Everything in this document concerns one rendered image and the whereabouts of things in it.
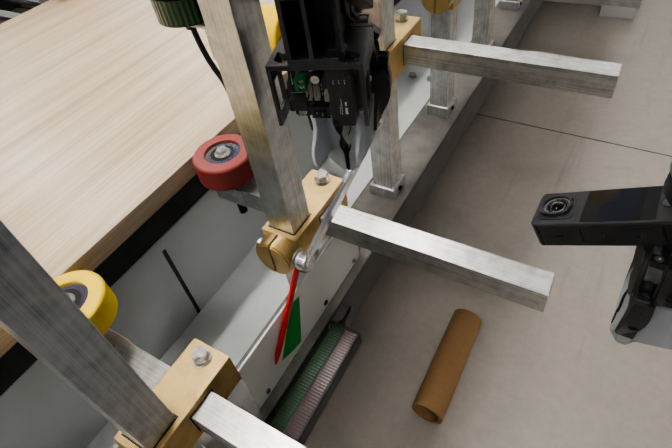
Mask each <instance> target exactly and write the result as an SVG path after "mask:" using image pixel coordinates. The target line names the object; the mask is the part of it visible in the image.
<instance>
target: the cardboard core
mask: <svg viewBox="0 0 672 448"><path fill-rule="evenodd" d="M481 323H482V322H481V319H480V318H479V317H478V316H477V315H476V314H475V313H473V312H471V311H469V310H466V309H456V310H455V311H454V313H453V315H452V318H451V320H450V322H449V324H448V327H447V329H446V331H445V333H444V336H443V338H442V340H441V342H440V344H439V347H438V349H437V351H436V353H435V356H434V358H433V360H432V362H431V364H430V367H429V369H428V371H427V373H426V376H425V378H424V380H423V382H422V385H421V387H420V389H419V391H418V393H417V396H416V398H415V400H414V402H413V405H412V409H413V410H414V412H415V413H416V414H418V415H419V416H420V417H422V418H423V419H425V420H427V421H429V422H432V423H435V424H441V423H442V421H443V419H444V416H445V414H446V411H447V409H448V406H449V404H450V401H451V399H452V396H453V394H454V391H455V389H456V386H457V384H458V381H459V379H460V376H461V374H462V371H463V369H464V366H465V364H466V361H467V359H468V356H469V354H470V351H471V349H472V346H473V344H474V341H475V339H476V336H477V334H478V331H479V329H480V326H481Z"/></svg>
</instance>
